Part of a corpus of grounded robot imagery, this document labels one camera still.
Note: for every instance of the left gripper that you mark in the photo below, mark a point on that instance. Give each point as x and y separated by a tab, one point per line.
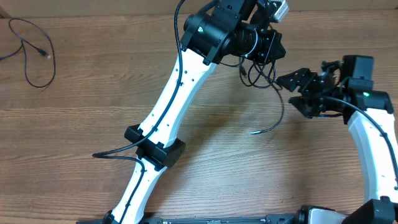
270	40

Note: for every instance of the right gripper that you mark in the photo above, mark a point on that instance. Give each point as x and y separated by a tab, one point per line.
310	109

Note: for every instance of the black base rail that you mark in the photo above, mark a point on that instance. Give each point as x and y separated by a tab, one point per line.
268	219

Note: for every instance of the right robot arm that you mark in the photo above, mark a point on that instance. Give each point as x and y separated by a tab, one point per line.
345	88

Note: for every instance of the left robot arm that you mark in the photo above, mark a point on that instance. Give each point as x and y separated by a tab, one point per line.
220	28

